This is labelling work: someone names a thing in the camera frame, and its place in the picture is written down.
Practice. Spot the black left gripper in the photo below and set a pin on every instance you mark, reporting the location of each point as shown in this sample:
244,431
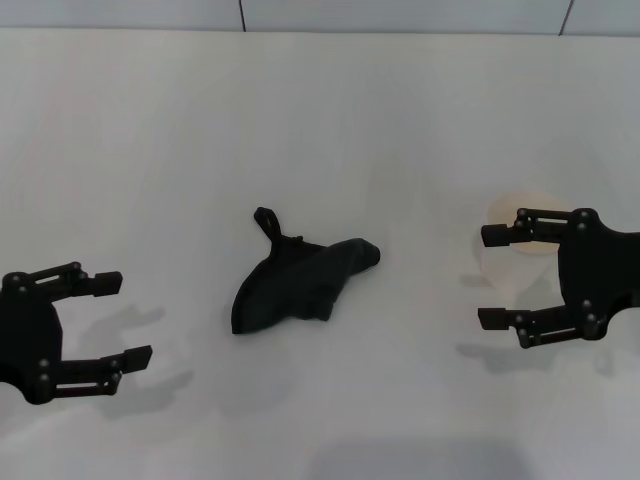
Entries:
30,340

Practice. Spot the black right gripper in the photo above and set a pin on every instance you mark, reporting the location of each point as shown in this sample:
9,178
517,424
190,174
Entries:
600,275

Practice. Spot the white paper cup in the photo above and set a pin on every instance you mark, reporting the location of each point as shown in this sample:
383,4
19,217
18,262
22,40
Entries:
510,275

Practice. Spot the dark blue rag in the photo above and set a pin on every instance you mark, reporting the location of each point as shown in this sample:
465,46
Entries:
290,295

